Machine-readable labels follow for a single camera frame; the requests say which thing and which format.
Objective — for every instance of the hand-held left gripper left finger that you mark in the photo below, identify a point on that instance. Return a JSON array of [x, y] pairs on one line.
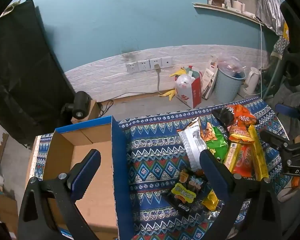
[[87, 172]]

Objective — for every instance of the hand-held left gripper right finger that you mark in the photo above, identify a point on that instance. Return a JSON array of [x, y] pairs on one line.
[[211, 165]]

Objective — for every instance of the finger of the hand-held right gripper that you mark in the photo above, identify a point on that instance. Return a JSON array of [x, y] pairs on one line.
[[273, 140], [287, 110]]

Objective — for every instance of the long golden yellow packet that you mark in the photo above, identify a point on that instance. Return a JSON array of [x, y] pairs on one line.
[[258, 155]]

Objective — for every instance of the white and orange snack packet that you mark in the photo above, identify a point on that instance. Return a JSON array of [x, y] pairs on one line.
[[192, 142]]

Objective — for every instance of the cardboard box with blue rim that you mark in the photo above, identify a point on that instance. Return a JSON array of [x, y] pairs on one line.
[[100, 200]]

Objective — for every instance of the red-orange biscuit packet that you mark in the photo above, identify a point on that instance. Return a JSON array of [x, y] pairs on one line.
[[242, 158]]

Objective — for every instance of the small bright yellow packet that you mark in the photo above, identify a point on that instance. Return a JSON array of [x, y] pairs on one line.
[[211, 200]]

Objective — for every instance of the black and yellow snack packet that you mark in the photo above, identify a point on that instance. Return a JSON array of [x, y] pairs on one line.
[[185, 192]]

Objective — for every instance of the grey clothing pile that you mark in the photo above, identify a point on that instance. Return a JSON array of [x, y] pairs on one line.
[[287, 93]]

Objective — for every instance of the green snack packet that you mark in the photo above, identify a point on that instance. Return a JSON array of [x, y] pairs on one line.
[[216, 145]]

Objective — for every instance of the green metal pole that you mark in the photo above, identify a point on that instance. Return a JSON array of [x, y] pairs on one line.
[[270, 80]]

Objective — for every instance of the large orange snack packet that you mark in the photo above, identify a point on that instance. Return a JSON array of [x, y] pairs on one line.
[[243, 115]]

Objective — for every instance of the white electric kettle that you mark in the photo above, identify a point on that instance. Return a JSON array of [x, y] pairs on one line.
[[252, 82]]

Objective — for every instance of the black crumpled snack packet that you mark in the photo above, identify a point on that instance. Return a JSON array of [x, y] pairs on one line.
[[223, 116]]

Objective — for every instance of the blue patterned tablecloth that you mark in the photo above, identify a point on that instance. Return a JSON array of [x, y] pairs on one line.
[[152, 155]]

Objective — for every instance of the small brown cardboard box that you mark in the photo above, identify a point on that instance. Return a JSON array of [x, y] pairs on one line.
[[93, 110]]

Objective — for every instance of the light blue trash bin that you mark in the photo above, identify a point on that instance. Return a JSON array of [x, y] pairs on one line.
[[227, 87]]

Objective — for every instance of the grey patterned cloth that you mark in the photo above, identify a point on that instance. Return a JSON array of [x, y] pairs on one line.
[[281, 46]]

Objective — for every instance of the red and white paper bag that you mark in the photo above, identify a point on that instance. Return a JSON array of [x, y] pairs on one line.
[[192, 93]]

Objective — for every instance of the banana peel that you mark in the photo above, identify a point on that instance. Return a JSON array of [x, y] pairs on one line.
[[168, 94], [179, 72]]

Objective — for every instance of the white paper carton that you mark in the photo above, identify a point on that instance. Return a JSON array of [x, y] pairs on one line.
[[209, 80]]

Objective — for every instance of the flat cardboard sheet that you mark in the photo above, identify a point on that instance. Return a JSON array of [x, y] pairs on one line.
[[6, 208]]

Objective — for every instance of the silver foil sheet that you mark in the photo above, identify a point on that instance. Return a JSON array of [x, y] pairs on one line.
[[268, 5]]

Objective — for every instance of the white paper roll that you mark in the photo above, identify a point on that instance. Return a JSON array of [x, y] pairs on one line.
[[238, 5]]

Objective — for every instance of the black backdrop cloth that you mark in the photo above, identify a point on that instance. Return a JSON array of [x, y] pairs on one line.
[[22, 67]]

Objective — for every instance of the black round frame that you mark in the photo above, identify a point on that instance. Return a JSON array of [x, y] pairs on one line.
[[296, 35]]

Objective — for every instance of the white wall socket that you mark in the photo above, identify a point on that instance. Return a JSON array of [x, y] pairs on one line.
[[131, 67], [167, 61], [143, 65], [153, 62]]

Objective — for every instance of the white wall shelf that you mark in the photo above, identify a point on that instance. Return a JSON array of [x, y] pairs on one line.
[[227, 10]]

